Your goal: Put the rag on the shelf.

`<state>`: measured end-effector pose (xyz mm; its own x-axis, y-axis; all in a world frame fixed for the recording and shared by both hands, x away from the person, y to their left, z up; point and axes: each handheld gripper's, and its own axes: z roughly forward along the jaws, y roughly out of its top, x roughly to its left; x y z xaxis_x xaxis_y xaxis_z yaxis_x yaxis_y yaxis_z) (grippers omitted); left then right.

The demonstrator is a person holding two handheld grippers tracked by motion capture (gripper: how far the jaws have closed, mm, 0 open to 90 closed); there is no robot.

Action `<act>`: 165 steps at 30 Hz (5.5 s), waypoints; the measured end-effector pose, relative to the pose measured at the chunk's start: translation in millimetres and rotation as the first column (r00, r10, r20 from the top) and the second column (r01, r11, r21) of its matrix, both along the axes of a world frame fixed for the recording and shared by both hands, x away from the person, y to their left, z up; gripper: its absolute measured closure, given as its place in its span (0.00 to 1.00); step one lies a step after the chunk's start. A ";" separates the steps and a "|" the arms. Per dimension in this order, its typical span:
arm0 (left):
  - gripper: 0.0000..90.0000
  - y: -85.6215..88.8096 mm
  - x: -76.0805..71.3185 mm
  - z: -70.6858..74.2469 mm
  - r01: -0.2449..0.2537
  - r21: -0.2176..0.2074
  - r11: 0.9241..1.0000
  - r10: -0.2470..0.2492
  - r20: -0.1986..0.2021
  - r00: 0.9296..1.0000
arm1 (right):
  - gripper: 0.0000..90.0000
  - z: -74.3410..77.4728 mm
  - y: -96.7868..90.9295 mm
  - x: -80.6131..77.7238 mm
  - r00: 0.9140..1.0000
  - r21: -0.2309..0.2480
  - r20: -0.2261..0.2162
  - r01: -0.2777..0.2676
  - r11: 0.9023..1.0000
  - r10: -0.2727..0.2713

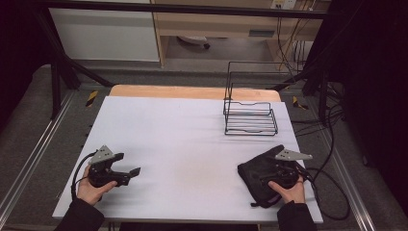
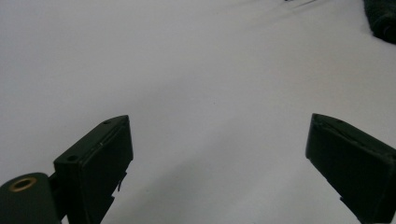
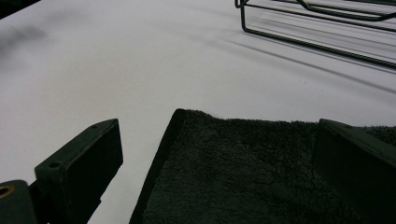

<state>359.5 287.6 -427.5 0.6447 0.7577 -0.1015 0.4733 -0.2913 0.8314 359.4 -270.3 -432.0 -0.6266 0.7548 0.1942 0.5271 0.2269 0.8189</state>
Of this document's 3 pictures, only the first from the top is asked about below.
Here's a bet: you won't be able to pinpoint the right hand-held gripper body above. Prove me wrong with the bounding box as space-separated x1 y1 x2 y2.
260 148 314 191

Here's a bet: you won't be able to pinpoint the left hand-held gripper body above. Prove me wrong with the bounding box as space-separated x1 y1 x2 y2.
87 144 132 189

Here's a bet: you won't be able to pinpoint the dark grey cloth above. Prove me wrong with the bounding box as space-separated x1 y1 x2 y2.
237 143 305 209

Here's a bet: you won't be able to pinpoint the black wire rack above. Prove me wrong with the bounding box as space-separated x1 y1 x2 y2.
222 61 298 137

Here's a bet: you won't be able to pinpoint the person's left hand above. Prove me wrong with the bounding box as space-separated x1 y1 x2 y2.
76 165 118 207

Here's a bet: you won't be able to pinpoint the person's right hand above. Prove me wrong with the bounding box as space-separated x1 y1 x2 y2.
268 174 307 205

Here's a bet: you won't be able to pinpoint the white table cover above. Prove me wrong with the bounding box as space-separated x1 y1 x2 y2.
52 95 324 225

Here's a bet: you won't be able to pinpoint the yellow black tape strip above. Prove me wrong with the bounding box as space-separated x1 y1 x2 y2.
85 90 99 109
291 95 310 111

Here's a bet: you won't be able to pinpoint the black metal stand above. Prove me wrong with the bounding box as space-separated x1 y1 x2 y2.
32 9 115 121
269 67 332 127

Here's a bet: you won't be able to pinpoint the wooden table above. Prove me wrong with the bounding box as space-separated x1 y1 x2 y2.
109 84 283 103

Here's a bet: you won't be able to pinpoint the white cabinet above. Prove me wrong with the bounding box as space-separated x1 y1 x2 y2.
48 0 161 63

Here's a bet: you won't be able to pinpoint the black curtain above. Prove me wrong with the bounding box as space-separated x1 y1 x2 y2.
0 0 52 129
316 0 408 213

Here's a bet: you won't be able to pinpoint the office chair base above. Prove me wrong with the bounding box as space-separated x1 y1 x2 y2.
176 35 212 50

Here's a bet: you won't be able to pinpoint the wooden desk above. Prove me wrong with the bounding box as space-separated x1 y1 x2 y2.
150 0 332 68

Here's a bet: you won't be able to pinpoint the white power strip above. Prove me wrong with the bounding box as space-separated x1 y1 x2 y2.
269 0 298 11

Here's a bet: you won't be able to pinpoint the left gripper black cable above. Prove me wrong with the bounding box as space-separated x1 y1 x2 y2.
70 149 99 202

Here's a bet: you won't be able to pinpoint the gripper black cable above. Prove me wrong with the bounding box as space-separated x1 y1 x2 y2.
70 149 99 202
296 164 351 221

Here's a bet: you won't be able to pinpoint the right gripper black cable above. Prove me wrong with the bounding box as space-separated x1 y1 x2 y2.
296 164 351 221

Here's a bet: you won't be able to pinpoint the aluminium rail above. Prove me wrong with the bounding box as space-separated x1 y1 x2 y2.
315 127 377 231
0 90 77 219

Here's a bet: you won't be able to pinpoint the black floor cables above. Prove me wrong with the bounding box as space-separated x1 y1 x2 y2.
289 81 346 140

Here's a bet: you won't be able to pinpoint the hanging cable bundle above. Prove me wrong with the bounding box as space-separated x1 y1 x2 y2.
275 14 310 75

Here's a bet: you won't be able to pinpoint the black frame bar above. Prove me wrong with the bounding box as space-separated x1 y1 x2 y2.
32 0 332 20

